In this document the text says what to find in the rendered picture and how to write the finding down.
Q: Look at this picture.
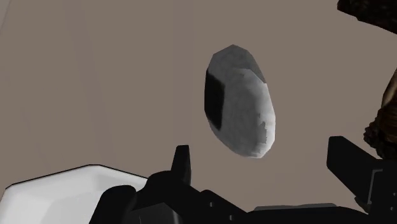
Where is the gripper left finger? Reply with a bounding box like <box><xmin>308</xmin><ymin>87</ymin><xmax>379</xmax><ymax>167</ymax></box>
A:
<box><xmin>89</xmin><ymin>144</ymin><xmax>248</xmax><ymax>224</ymax></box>

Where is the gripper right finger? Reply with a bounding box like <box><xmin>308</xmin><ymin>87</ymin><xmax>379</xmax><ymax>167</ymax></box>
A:
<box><xmin>326</xmin><ymin>136</ymin><xmax>397</xmax><ymax>220</ymax></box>

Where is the brown knobbly figure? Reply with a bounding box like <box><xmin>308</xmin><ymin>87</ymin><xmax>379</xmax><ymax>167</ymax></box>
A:
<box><xmin>363</xmin><ymin>68</ymin><xmax>397</xmax><ymax>161</ymax></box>

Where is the white angular basin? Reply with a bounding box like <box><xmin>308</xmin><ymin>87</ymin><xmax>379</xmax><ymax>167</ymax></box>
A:
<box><xmin>0</xmin><ymin>164</ymin><xmax>148</xmax><ymax>224</ymax></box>

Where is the grey and black oval object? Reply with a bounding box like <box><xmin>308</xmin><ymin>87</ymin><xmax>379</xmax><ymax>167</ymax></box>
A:
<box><xmin>204</xmin><ymin>44</ymin><xmax>276</xmax><ymax>159</ymax></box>

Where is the dark brown rough object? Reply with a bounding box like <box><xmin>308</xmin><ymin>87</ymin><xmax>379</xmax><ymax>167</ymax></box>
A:
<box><xmin>337</xmin><ymin>0</ymin><xmax>397</xmax><ymax>35</ymax></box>

